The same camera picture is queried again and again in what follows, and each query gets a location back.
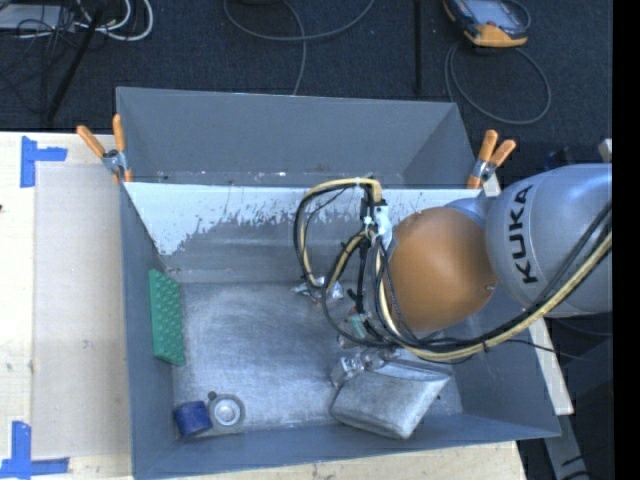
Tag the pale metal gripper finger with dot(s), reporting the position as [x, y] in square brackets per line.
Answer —
[350, 369]
[336, 291]

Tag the grey flat packet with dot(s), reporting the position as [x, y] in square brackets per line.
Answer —
[390, 403]

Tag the grey metal bin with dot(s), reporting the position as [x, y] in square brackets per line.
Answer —
[260, 338]

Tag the grey round cap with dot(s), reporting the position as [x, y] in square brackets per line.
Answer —
[227, 412]

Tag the dark green flat block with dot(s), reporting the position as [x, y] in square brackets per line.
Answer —
[167, 318]

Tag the pale wood flat board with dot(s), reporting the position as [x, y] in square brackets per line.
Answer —
[75, 318]

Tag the black cylinder on white bracket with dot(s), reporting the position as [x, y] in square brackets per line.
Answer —
[381, 220]

